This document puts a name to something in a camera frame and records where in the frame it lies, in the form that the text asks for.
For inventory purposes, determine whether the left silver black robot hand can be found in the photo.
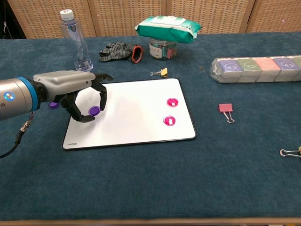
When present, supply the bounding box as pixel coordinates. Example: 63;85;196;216
32;70;114;123

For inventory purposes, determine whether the pink round magnet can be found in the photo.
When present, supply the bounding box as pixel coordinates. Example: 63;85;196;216
163;115;176;127
166;97;179;108

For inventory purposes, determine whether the white magnetic board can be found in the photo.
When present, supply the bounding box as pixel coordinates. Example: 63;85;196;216
61;78;197;152

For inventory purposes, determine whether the clear plastic water bottle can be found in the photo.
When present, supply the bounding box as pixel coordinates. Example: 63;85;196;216
60;9;94;73

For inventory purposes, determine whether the grey knit work glove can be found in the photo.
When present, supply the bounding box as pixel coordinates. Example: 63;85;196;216
98;42;144;64

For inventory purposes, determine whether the woven folding screen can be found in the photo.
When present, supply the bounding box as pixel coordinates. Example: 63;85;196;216
7;0;301;40

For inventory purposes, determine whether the small yellow binder clip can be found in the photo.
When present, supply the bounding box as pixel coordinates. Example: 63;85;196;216
150;67;168;78

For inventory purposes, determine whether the clear jar of clips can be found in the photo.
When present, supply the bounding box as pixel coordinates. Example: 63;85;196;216
149;38;177;60

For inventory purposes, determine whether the blue carpet table mat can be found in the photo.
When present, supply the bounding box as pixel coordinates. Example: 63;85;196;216
0;32;301;222

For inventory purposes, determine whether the green wet wipes pack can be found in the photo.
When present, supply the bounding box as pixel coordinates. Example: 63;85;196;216
134;15;203;44

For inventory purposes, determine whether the pink binder clip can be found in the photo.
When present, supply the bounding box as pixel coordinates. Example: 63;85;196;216
218;103;235;124

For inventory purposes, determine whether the wrapped tissue multipack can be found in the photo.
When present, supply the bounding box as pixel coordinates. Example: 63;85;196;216
210;55;301;84

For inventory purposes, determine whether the large yellow binder clip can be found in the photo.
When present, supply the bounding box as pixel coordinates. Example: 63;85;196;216
279;145;301;158

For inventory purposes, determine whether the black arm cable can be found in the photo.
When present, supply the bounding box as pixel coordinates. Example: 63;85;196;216
0;112;34;159

